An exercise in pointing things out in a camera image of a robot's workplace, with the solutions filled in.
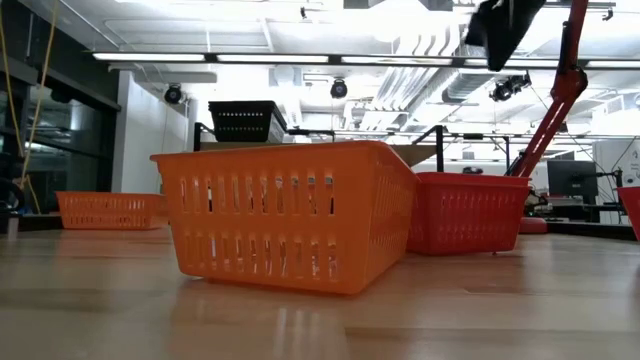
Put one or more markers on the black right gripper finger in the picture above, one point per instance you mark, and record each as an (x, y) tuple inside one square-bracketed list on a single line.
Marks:
[(482, 30), (520, 25)]

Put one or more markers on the red plastic basket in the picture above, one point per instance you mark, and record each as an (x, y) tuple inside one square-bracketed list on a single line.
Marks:
[(631, 205), (470, 182)]

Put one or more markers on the orange plastic basket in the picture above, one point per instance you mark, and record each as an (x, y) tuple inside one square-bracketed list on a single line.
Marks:
[(280, 165), (100, 196)]

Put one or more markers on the red desk lamp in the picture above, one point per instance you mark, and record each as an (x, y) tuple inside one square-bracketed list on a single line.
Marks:
[(565, 90)]

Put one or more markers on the black computer monitor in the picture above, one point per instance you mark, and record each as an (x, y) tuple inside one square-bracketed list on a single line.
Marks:
[(572, 179)]

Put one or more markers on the white cabinet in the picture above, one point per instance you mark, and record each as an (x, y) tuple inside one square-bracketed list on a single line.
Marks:
[(617, 170)]

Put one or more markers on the long ceiling light bar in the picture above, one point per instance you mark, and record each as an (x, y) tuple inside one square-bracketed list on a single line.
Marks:
[(150, 56)]

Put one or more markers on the silver ventilation duct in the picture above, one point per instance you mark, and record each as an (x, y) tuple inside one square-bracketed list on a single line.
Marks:
[(465, 87)]

